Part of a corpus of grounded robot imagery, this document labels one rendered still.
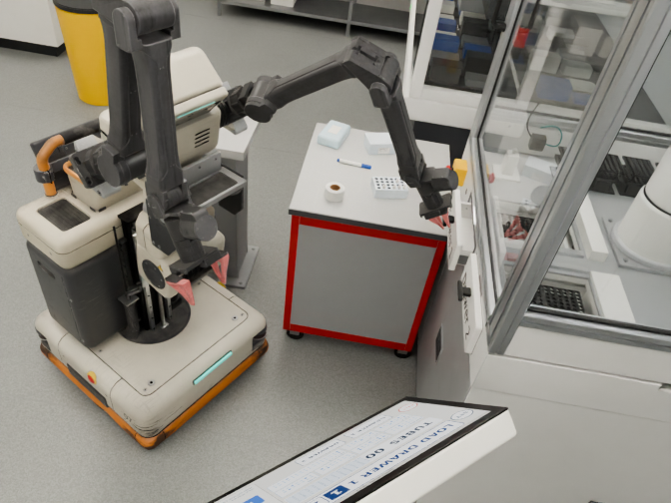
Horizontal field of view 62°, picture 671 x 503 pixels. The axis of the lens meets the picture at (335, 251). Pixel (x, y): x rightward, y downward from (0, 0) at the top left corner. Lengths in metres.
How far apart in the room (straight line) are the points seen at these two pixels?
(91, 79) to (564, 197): 3.43
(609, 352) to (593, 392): 0.15
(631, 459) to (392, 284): 0.96
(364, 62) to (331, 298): 1.18
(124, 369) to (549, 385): 1.39
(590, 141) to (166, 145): 0.78
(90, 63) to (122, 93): 2.86
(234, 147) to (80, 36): 1.91
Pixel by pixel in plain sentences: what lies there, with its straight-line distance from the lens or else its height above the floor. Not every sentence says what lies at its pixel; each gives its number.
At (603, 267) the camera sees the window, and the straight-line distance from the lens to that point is 1.27.
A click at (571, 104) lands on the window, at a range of 1.24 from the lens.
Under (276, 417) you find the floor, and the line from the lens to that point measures 2.30.
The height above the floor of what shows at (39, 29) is 0.21.
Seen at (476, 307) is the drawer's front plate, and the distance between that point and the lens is 1.52.
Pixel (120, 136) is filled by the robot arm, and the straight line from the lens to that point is 1.26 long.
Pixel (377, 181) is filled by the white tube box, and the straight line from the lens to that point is 2.10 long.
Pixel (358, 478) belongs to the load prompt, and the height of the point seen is 1.15.
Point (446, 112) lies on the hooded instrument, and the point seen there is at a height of 0.87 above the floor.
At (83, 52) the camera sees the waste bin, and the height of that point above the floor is 0.38.
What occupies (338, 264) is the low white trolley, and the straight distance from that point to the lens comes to 2.12.
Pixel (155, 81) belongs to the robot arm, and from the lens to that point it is 1.10.
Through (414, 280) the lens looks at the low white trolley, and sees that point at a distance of 2.15.
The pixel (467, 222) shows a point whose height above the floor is 0.84.
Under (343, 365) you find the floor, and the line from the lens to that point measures 2.47.
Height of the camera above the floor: 1.97
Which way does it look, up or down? 42 degrees down
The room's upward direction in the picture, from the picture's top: 9 degrees clockwise
